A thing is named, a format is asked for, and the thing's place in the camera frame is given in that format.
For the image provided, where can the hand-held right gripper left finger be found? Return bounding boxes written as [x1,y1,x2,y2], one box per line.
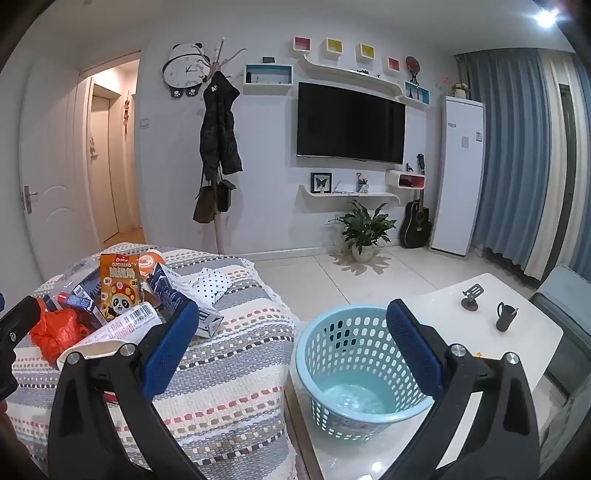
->
[48,299,206,480]

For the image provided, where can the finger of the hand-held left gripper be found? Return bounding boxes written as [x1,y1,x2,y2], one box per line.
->
[0,295,42,402]

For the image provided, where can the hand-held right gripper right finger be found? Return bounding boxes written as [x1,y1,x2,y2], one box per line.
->
[369,299,541,480]

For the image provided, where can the orange plastic bag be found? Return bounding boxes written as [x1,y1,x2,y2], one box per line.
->
[30,298,90,365]

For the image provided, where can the white paper bowl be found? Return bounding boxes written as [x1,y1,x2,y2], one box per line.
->
[56,302,162,370]

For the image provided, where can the blue and white carton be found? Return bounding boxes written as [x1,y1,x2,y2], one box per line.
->
[148,263,225,337]

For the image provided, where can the light blue plastic basket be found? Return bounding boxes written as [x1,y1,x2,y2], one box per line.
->
[290,305,446,439]

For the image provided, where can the orange panda snack box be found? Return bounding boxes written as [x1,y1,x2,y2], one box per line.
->
[99,253,143,323]

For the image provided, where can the red and white food container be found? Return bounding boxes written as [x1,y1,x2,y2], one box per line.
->
[139,249,162,278]

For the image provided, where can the striped woven blanket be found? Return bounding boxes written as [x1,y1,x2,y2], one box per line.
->
[9,244,301,480]

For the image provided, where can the blue and red small box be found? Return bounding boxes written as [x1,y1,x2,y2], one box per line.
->
[56,292,95,311]

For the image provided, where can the polka dot pouch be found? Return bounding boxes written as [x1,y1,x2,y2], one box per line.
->
[190,271,232,306]

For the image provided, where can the black phone stand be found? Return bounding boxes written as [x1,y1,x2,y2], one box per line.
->
[461,282,485,311]

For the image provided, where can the dark blue packet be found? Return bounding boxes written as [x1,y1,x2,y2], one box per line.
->
[74,284,109,326]

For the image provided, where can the black cup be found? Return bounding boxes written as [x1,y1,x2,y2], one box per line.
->
[496,301,519,332]

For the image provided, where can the white coffee table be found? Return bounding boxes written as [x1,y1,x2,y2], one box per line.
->
[284,272,565,480]

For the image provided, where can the pink coat rack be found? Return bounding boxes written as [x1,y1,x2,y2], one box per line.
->
[191,39,241,254]

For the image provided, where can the black acoustic guitar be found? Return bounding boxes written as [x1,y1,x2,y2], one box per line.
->
[399,175,433,249]

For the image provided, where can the green potted plant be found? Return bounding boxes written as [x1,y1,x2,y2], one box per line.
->
[329,200,397,264]

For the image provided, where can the brown bag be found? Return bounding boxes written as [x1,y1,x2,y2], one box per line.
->
[192,178,218,223]

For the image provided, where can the white door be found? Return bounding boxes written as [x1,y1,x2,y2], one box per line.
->
[18,60,100,301]

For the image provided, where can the teal sofa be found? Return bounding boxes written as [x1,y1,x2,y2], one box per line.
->
[529,265,591,462]

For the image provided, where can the black bag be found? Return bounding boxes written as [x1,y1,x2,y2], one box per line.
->
[217,179,236,213]

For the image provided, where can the beige hallway door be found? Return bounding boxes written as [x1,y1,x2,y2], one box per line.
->
[90,95,118,245]

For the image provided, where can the white standing air conditioner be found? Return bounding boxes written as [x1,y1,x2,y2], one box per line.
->
[429,95,485,256]

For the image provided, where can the white and red shelf unit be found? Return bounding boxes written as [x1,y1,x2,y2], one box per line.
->
[385,169,426,190]

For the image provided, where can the blue and beige curtain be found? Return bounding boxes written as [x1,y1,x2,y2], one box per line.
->
[455,46,591,282]

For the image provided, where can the black coat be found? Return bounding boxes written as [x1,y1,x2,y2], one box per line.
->
[198,71,244,178]

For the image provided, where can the black television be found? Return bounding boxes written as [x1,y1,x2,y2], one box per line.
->
[296,81,407,165]

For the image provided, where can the short curved wall shelf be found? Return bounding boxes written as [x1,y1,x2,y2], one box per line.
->
[299,185,402,204]

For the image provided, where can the blue box wall shelf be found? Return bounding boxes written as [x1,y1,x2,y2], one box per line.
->
[404,80,431,106]

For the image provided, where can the panda wall clock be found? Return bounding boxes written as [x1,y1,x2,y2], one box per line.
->
[163,41,212,100]

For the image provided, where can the white box wall shelf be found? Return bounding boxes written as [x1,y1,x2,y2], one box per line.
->
[244,64,294,95]

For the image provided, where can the long curved wall shelf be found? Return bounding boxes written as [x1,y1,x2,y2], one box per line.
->
[298,53,430,109]

